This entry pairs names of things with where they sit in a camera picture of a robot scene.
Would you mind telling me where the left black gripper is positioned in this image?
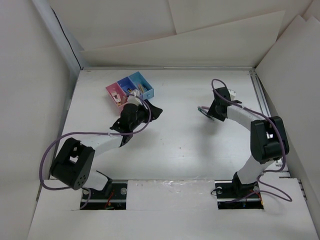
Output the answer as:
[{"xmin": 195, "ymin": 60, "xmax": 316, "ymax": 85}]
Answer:
[{"xmin": 130, "ymin": 99, "xmax": 162, "ymax": 131}]

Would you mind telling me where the pack of coloured crayons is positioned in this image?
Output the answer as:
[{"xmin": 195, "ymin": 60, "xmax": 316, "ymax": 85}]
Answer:
[{"xmin": 197, "ymin": 106, "xmax": 215, "ymax": 121}]

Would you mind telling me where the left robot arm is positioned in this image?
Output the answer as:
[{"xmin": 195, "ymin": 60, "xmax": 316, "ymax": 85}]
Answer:
[{"xmin": 49, "ymin": 99, "xmax": 163, "ymax": 199}]

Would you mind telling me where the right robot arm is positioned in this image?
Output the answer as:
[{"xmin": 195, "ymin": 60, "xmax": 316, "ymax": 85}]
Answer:
[{"xmin": 208, "ymin": 87, "xmax": 290, "ymax": 203}]

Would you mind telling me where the light blue container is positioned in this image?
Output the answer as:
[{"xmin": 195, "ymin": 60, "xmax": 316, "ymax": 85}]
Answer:
[{"xmin": 128, "ymin": 71, "xmax": 155, "ymax": 100}]

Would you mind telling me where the pink container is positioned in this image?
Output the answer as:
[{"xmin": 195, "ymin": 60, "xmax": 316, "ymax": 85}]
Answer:
[{"xmin": 105, "ymin": 82, "xmax": 128, "ymax": 109}]

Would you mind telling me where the dark blue container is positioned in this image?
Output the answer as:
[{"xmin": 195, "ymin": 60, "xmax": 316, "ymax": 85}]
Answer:
[{"xmin": 117, "ymin": 76, "xmax": 139, "ymax": 97}]

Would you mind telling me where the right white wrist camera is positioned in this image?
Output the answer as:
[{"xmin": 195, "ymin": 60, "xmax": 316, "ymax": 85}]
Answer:
[{"xmin": 228, "ymin": 89, "xmax": 237, "ymax": 101}]

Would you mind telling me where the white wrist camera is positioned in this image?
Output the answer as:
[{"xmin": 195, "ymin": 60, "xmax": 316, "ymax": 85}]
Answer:
[
  {"xmin": 228, "ymin": 89, "xmax": 237, "ymax": 101},
  {"xmin": 127, "ymin": 89, "xmax": 142, "ymax": 106}
]

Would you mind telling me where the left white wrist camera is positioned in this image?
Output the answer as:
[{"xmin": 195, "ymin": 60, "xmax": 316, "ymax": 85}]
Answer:
[{"xmin": 127, "ymin": 89, "xmax": 142, "ymax": 106}]

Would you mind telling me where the right aluminium rail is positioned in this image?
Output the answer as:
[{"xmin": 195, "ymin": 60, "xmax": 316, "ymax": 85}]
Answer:
[{"xmin": 248, "ymin": 69, "xmax": 291, "ymax": 178}]

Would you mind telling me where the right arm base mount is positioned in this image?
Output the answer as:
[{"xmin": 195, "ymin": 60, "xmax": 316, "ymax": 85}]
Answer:
[{"xmin": 211, "ymin": 180, "xmax": 264, "ymax": 210}]

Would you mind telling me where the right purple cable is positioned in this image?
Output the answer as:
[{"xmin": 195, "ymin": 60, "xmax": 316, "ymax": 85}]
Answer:
[{"xmin": 211, "ymin": 79, "xmax": 293, "ymax": 204}]

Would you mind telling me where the purple cable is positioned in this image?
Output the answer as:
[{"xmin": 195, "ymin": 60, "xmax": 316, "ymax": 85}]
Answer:
[
  {"xmin": 39, "ymin": 96, "xmax": 152, "ymax": 210},
  {"xmin": 211, "ymin": 79, "xmax": 293, "ymax": 204}
]

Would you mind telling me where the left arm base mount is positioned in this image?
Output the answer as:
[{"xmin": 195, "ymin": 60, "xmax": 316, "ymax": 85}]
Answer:
[{"xmin": 80, "ymin": 180, "xmax": 128, "ymax": 211}]

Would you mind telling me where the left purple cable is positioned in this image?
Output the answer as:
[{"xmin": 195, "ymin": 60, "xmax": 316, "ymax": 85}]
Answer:
[{"xmin": 39, "ymin": 96, "xmax": 152, "ymax": 210}]

